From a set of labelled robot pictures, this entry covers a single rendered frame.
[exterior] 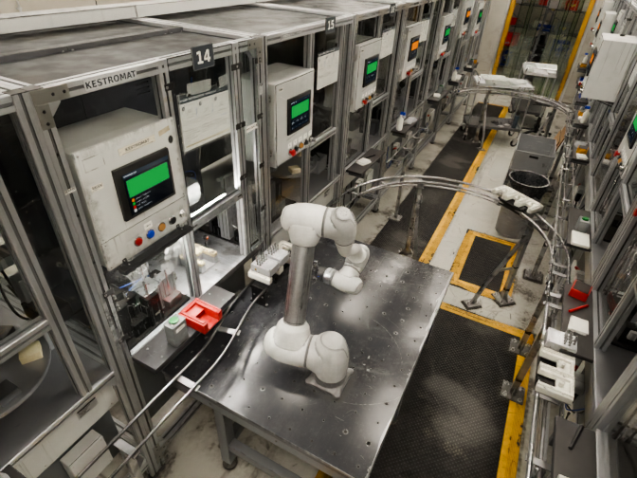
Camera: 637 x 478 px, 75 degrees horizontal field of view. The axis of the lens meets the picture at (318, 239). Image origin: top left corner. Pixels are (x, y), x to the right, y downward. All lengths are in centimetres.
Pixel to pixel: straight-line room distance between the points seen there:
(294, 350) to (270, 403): 27
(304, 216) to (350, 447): 98
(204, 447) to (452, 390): 160
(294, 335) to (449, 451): 131
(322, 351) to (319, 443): 37
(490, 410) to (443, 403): 30
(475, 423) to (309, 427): 131
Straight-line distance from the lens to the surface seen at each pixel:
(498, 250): 446
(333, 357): 190
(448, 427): 291
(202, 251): 240
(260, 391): 208
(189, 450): 276
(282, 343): 194
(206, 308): 207
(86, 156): 152
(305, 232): 175
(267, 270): 229
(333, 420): 200
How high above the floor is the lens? 238
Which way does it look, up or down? 35 degrees down
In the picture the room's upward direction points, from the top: 3 degrees clockwise
